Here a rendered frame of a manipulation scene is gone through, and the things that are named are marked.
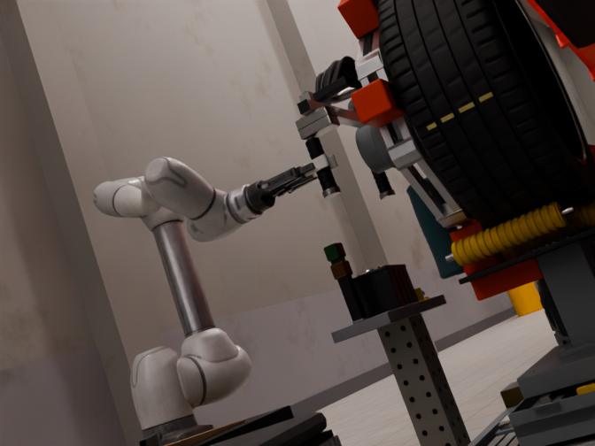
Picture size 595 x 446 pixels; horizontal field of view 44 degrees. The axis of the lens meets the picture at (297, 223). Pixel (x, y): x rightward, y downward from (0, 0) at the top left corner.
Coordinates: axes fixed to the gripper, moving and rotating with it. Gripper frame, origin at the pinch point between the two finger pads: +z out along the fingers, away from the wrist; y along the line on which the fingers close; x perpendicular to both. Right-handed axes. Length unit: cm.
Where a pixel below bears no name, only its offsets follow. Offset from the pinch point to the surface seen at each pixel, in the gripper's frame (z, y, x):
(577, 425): 35, 8, -71
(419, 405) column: -12, -30, -64
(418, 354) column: -7, -30, -51
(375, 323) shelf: -6.1, -11.0, -39.7
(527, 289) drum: -150, -751, -56
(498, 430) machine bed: 5, -35, -76
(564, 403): 34, 8, -67
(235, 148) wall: -241, -366, 147
